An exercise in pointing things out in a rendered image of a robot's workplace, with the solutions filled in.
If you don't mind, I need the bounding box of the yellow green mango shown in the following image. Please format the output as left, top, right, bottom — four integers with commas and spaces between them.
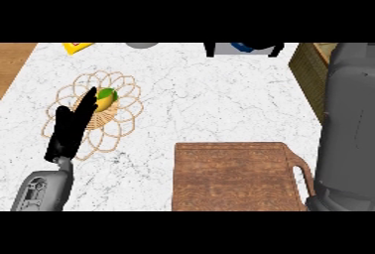
93, 87, 120, 113

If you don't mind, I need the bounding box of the grey round object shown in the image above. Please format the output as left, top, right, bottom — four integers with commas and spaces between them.
124, 43, 161, 50

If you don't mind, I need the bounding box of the yellow box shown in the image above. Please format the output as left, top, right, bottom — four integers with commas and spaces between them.
62, 43, 95, 56

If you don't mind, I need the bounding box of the brown wooden cutting board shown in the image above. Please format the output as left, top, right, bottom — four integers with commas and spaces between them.
170, 141, 316, 212

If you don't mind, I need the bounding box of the tan wire basket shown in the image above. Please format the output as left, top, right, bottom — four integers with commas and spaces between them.
40, 69, 145, 162

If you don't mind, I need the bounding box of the olive wicker basket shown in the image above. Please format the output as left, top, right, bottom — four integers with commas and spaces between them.
287, 43, 340, 125

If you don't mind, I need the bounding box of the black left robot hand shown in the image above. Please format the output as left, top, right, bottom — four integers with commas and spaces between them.
43, 86, 99, 164

